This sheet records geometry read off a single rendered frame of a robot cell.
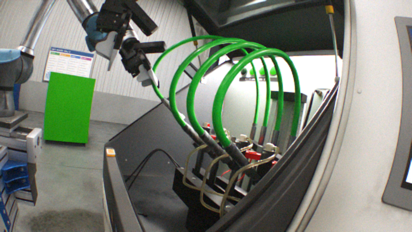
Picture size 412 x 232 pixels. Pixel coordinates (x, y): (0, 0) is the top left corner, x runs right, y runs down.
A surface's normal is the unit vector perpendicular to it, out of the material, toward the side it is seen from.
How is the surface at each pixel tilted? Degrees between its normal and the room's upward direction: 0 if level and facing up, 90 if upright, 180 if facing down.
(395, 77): 76
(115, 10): 90
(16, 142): 90
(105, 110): 90
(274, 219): 90
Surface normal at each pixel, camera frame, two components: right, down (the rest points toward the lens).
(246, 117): -0.83, -0.14
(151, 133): 0.52, 0.14
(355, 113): -0.77, -0.37
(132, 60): -0.03, -0.18
